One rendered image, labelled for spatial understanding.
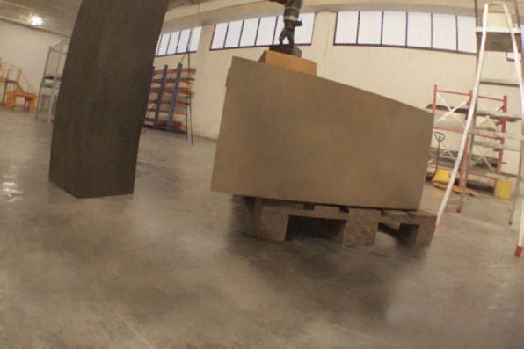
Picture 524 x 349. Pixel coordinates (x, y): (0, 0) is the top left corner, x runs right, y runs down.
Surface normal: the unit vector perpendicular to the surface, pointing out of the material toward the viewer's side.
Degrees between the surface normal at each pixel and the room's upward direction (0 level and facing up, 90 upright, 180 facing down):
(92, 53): 90
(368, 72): 90
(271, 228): 90
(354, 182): 90
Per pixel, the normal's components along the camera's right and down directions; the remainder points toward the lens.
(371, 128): 0.26, 0.08
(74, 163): -0.40, -0.03
